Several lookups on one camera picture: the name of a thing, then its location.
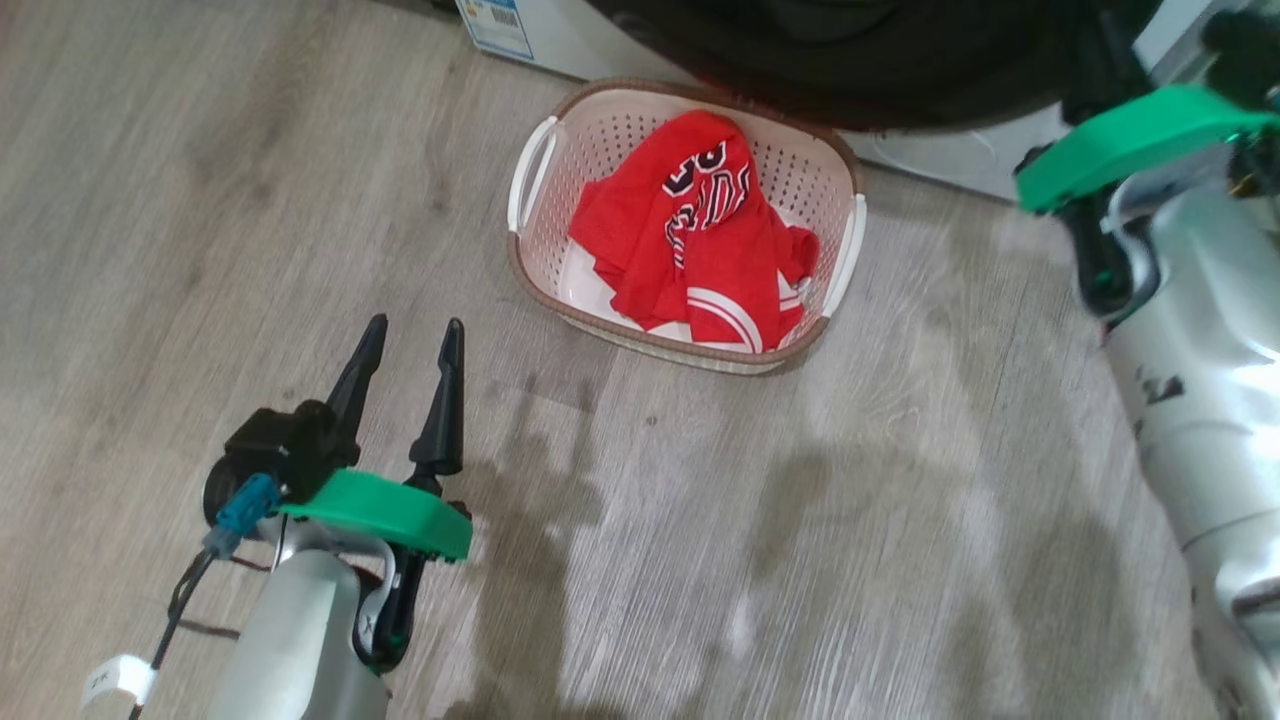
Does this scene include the white cable tag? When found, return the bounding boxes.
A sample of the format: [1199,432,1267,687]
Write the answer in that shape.
[82,655,159,709]

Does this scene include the cream basket with brown rim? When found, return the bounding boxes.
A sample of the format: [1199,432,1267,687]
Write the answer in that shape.
[506,80,868,376]

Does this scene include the washing machine glass door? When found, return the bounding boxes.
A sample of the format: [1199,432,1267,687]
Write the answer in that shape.
[585,0,1166,133]

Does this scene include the blue energy label sticker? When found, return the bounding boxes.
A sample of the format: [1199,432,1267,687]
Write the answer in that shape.
[457,0,536,63]

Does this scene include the white front-load washing machine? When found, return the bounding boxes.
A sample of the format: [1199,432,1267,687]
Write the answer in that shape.
[455,0,1241,201]

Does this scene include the red jersey with black print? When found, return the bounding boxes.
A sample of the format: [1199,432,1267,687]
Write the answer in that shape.
[568,108,791,331]

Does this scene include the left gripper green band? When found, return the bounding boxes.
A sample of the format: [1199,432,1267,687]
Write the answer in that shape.
[280,314,473,673]

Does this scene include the round white filter cover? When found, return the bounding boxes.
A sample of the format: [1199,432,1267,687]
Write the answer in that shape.
[865,128,1004,188]

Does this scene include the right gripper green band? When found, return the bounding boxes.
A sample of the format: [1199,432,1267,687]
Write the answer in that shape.
[1015,10,1280,321]

